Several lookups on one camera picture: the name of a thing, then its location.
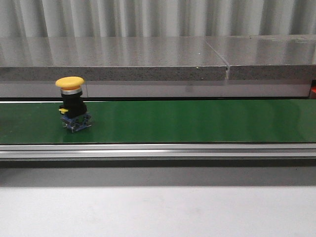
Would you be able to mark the green conveyor belt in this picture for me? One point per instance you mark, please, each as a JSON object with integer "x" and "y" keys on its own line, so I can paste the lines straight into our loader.
{"x": 183, "y": 121}

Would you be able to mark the grey granite slab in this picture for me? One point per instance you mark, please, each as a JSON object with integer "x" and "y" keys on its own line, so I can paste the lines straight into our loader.
{"x": 110, "y": 59}
{"x": 281, "y": 57}

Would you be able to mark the white pleated curtain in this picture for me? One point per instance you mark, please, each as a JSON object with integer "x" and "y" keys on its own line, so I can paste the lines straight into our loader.
{"x": 150, "y": 18}

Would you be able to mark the grey granite slab right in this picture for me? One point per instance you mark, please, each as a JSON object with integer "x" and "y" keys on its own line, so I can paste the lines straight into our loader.
{"x": 281, "y": 57}

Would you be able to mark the red plastic tray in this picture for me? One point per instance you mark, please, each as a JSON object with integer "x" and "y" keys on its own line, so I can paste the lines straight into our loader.
{"x": 313, "y": 92}

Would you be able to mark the aluminium conveyor side rail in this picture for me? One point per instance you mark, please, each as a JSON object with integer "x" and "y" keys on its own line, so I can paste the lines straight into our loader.
{"x": 118, "y": 152}

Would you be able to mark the grey granite slab left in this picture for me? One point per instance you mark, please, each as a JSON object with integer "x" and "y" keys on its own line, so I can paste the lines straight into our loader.
{"x": 110, "y": 59}

